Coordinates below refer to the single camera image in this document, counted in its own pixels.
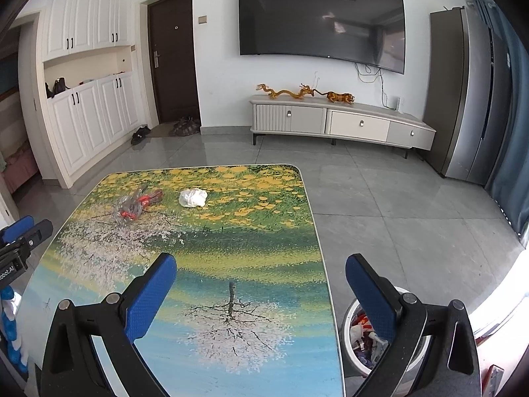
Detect white router on console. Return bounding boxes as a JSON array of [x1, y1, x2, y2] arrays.
[[394, 97, 402, 112]]

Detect left blue white gloved hand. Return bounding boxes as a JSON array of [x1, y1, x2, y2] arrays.
[[1, 285, 29, 375]]

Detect brown shoes at door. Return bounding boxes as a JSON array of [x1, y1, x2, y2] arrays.
[[170, 116, 201, 137]]

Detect black bag in cupboard niche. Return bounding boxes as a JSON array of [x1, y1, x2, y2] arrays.
[[45, 77, 69, 99]]

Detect white tv console cabinet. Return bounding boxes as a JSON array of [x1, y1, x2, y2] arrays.
[[250, 95, 436, 151]]

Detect white built-in cupboard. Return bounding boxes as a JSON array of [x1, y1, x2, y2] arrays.
[[39, 0, 145, 187]]

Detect wall mounted black television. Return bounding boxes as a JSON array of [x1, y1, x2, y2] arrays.
[[238, 0, 405, 73]]

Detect white round trash bin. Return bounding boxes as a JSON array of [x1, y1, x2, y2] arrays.
[[339, 285, 433, 379]]

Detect dark brown entrance door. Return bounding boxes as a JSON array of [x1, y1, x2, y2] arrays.
[[148, 0, 200, 123]]

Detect black shoes by cupboard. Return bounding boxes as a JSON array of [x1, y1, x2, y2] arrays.
[[131, 125, 151, 146]]

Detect clear plastic bag red contents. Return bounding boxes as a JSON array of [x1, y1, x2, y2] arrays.
[[113, 184, 163, 225]]

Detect golden dragon figurine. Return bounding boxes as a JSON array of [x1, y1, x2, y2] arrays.
[[256, 83, 315, 101]]

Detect golden tiger figurine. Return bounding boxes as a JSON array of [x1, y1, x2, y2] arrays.
[[320, 91, 355, 105]]

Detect white tissue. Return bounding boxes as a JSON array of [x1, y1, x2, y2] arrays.
[[179, 188, 208, 208]]

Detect grey refrigerator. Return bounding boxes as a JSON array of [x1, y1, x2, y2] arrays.
[[423, 7, 511, 187]]

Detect blue curtain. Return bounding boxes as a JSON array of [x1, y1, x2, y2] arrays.
[[473, 0, 528, 247]]

